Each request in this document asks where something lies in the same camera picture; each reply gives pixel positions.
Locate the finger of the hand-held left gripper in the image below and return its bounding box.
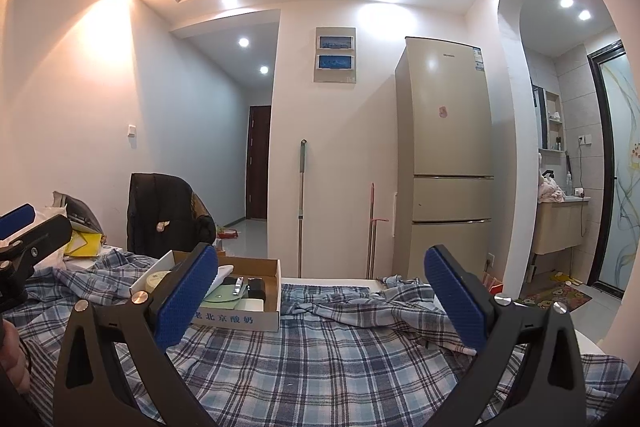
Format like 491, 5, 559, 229
0, 214, 74, 269
0, 203, 37, 240

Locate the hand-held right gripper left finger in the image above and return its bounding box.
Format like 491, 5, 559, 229
52, 243, 220, 427

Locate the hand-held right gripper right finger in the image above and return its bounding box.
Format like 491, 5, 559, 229
424, 244, 586, 427

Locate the green snap pouch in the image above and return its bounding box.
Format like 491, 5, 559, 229
205, 284, 246, 305

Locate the round cream tin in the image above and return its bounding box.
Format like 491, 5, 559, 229
145, 271, 174, 293

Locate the shallow cardboard box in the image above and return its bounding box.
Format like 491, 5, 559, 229
130, 252, 282, 332

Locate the person's left hand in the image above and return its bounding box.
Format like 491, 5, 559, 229
0, 319, 31, 395

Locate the yellow box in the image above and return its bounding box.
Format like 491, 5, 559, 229
64, 229, 106, 258

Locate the grey bag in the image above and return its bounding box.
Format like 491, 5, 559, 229
52, 191, 103, 233

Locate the red paper bag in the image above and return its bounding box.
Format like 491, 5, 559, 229
482, 272, 506, 297

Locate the brown chair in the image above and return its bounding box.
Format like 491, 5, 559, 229
190, 192, 217, 229

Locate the black jacket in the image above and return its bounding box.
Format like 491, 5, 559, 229
127, 173, 217, 258

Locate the floral floor rug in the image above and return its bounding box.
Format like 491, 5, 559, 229
517, 282, 593, 314

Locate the red broom and dustpan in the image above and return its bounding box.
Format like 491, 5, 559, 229
367, 183, 390, 275

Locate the beige vanity cabinet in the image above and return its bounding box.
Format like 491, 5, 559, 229
532, 199, 591, 255

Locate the blue plaid blanket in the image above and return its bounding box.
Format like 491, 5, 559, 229
0, 252, 631, 427

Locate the pink cloth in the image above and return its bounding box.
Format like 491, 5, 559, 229
539, 174, 566, 202

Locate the dark wooden door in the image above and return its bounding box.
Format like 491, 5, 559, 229
246, 105, 272, 221

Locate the beige refrigerator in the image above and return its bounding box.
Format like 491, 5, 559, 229
393, 37, 495, 284

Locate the bathroom mirror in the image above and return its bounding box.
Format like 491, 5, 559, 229
531, 84, 547, 148

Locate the frosted glass door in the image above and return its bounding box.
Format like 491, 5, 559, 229
587, 39, 640, 300

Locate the mop with grey handle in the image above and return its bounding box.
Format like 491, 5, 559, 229
298, 139, 307, 279

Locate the wall niche shelf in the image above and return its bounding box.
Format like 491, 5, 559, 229
544, 90, 566, 152

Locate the wall electrical panel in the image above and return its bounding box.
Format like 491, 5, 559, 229
315, 27, 357, 84

